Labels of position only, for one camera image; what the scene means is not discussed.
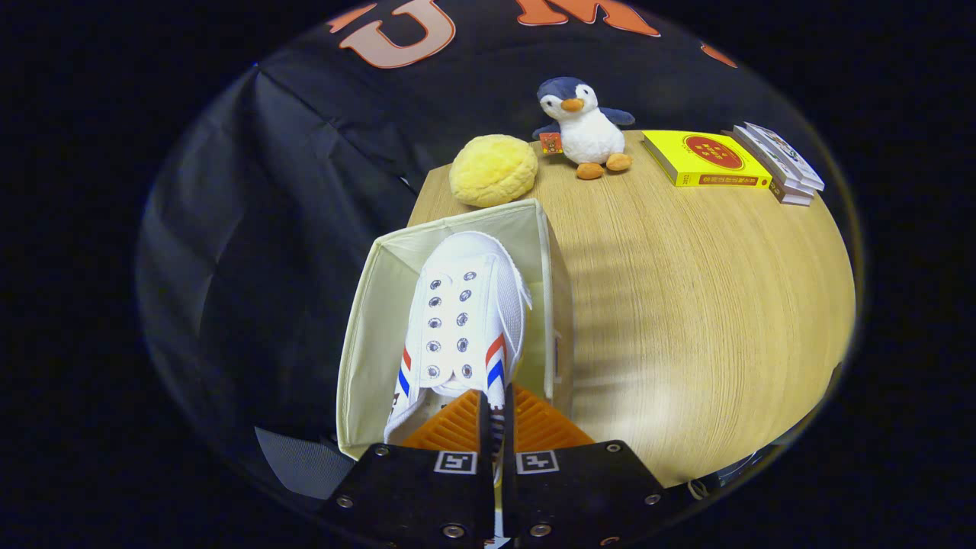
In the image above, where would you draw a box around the white illustrated book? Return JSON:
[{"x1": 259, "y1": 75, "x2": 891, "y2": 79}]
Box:
[
  {"x1": 745, "y1": 122, "x2": 826, "y2": 191},
  {"x1": 732, "y1": 126, "x2": 817, "y2": 197}
]

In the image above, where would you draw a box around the yellow book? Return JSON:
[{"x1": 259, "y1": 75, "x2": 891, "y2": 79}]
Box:
[{"x1": 641, "y1": 130, "x2": 773, "y2": 188}]

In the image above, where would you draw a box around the brown fabric storage box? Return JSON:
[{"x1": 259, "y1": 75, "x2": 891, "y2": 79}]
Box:
[{"x1": 336, "y1": 198, "x2": 574, "y2": 461}]

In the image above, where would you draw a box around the yellow plush bread toy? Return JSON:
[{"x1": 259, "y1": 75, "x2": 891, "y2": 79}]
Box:
[{"x1": 449, "y1": 134, "x2": 538, "y2": 208}]

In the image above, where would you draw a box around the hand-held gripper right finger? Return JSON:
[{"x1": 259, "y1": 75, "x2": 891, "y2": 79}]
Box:
[{"x1": 501, "y1": 384, "x2": 666, "y2": 549}]

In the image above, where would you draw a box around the grey chair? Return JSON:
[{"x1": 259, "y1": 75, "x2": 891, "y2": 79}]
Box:
[{"x1": 254, "y1": 425, "x2": 340, "y2": 500}]

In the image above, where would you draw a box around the black backdrop cloth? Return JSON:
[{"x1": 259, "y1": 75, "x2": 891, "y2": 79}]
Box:
[{"x1": 137, "y1": 0, "x2": 840, "y2": 489}]

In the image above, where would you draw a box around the white striped canvas shoe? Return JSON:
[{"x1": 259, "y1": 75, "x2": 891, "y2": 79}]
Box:
[{"x1": 384, "y1": 231, "x2": 533, "y2": 489}]

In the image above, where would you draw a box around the penguin plush toy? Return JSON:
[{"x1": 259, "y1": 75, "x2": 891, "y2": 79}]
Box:
[{"x1": 532, "y1": 76, "x2": 636, "y2": 181}]

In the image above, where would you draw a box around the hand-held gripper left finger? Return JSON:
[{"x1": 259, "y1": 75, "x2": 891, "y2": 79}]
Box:
[{"x1": 316, "y1": 389, "x2": 496, "y2": 549}]

